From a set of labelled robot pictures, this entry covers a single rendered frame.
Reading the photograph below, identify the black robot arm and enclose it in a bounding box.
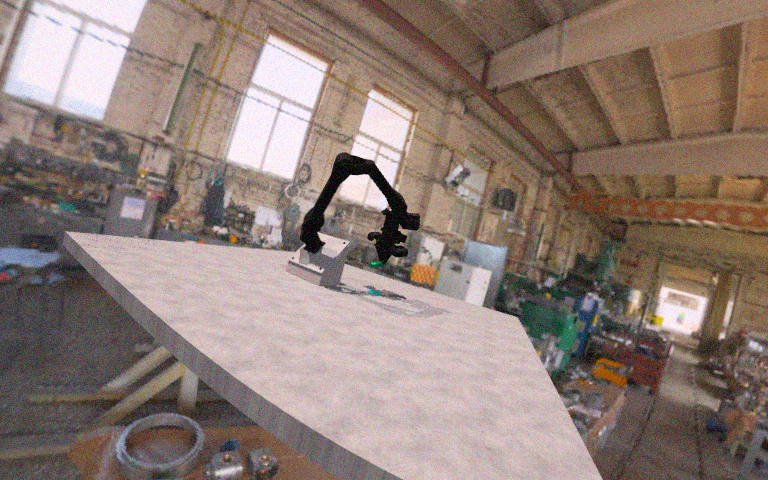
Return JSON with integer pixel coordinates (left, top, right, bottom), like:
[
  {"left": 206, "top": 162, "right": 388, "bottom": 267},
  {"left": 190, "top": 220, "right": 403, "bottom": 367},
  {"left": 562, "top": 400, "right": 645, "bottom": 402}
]
[{"left": 300, "top": 152, "right": 421, "bottom": 254}]

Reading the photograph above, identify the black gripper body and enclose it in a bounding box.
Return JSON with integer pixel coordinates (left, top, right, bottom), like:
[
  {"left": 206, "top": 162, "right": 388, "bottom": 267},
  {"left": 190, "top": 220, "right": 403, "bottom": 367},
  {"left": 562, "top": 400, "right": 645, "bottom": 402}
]
[{"left": 367, "top": 226, "right": 408, "bottom": 258}]

